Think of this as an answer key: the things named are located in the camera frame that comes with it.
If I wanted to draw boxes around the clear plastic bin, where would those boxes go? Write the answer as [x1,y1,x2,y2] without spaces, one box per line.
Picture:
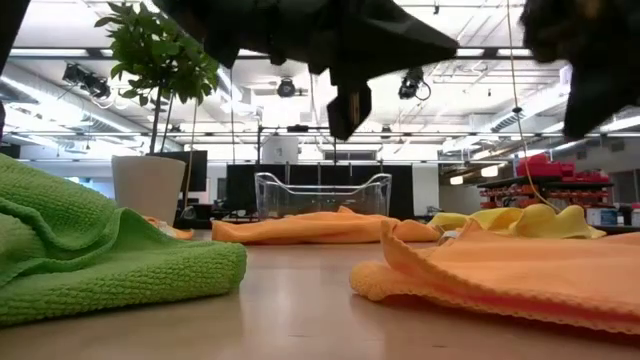
[254,172,393,221]

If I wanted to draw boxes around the yellow hanging cord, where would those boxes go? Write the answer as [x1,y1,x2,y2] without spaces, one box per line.
[505,0,564,214]

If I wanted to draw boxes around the black spotlight with cable loop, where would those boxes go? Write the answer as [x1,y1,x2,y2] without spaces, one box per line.
[397,66,432,102]

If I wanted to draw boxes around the shelf with red bins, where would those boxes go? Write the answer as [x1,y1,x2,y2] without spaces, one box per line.
[477,153,615,211]

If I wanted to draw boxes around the black partition panels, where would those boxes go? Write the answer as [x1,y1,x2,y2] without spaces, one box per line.
[226,163,415,221]

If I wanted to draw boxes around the black metal table frame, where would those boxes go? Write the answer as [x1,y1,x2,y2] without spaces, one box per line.
[0,0,32,141]

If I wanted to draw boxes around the round black ceiling spotlight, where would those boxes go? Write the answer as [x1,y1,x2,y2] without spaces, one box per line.
[276,77,297,99]

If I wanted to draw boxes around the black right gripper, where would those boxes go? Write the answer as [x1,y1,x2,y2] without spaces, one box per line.
[519,0,640,141]

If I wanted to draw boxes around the yellow microfiber towel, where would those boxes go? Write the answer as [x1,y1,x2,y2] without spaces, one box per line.
[427,203,607,240]

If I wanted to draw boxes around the black ceiling light cluster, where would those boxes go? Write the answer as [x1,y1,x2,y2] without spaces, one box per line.
[62,62,112,101]

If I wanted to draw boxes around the blue and white box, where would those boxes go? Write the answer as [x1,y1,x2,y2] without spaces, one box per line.
[585,207,620,227]

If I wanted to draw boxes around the green microfiber towel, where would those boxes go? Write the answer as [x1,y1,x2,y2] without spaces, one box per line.
[0,152,248,329]

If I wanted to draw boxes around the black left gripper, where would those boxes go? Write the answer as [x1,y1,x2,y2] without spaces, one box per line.
[264,0,459,141]

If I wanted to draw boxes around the green plant in white pot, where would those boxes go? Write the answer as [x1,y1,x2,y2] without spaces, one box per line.
[94,0,221,227]

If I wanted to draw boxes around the black monitor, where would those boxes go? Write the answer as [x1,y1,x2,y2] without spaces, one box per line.
[159,149,209,194]

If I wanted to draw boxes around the white box unit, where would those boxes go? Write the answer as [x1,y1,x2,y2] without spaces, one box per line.
[261,135,300,165]

